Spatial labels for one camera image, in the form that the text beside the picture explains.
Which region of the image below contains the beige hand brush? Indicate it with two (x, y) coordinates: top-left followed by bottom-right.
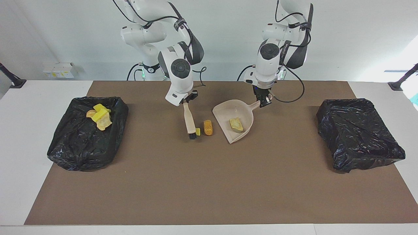
(183, 102), (198, 140)

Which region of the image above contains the beige plastic dustpan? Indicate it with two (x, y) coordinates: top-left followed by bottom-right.
(212, 100), (261, 144)

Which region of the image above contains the black bag lined bin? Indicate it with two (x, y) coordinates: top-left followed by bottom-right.
(47, 96), (129, 172)
(316, 98), (406, 173)

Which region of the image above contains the brown table mat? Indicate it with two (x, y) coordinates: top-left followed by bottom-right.
(24, 81), (418, 226)

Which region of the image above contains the black clamp stand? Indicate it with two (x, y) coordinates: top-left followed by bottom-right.
(388, 63), (418, 91)
(0, 62), (27, 89)

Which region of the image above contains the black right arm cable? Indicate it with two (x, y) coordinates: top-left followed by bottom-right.
(113, 0), (207, 87)

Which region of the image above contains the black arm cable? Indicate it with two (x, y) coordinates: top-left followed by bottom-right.
(113, 0), (207, 87)
(270, 0), (314, 103)

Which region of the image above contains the black base cable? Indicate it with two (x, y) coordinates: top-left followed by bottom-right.
(237, 65), (257, 81)
(127, 63), (144, 81)

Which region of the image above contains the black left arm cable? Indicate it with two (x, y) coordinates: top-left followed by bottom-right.
(270, 0), (314, 103)

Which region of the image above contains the white wall socket box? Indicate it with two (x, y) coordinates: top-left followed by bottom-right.
(43, 62), (76, 79)

